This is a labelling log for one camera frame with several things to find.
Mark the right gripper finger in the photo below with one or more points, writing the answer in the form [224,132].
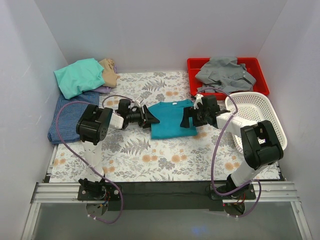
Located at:
[188,112]
[197,120]

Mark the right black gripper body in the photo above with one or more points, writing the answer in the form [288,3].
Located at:
[194,117]

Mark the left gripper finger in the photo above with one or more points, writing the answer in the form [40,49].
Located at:
[148,122]
[148,114]

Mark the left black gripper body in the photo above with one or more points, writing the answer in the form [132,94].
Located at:
[145,116]

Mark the teal t shirt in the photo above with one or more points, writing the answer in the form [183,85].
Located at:
[170,115]

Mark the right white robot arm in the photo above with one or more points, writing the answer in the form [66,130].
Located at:
[260,144]

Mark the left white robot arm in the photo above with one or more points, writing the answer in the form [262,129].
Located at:
[92,129]

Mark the floral patterned table mat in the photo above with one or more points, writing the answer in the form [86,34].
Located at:
[131,155]

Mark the lavender folded garment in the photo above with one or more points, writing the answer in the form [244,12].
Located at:
[105,89]

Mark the grey crumpled shirt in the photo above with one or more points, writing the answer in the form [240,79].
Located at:
[225,74]

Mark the beige folded garment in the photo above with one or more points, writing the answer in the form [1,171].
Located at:
[107,64]

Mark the white perforated plastic basket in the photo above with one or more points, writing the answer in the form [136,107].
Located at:
[254,106]

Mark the red plastic tray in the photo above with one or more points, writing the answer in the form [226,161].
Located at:
[253,67]

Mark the mint green folded shirt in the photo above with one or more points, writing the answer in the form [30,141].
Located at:
[81,76]

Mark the blue checkered folded shirt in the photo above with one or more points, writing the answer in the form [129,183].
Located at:
[70,116]

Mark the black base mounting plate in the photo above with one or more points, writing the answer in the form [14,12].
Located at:
[159,195]

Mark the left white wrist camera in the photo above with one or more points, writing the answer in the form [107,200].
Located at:
[137,102]

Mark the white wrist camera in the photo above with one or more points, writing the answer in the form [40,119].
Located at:
[137,102]
[198,103]

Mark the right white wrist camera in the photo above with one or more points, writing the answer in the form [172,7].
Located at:
[198,103]

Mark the aluminium frame rail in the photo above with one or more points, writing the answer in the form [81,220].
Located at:
[265,191]

